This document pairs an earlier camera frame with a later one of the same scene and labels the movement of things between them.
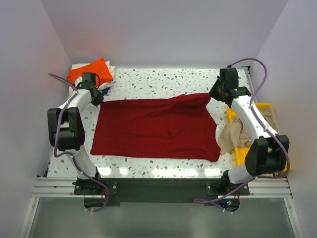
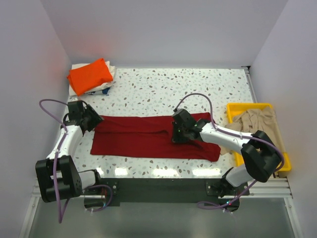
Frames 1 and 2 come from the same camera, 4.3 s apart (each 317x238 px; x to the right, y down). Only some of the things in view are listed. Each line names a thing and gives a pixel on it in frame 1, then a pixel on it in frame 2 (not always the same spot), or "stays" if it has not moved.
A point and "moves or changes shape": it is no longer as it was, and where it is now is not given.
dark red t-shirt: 174,126 moves or changes shape
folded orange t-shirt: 100,68 stays
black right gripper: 212,92 -> 176,139
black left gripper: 99,99 -> 96,119
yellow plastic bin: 241,152 stays
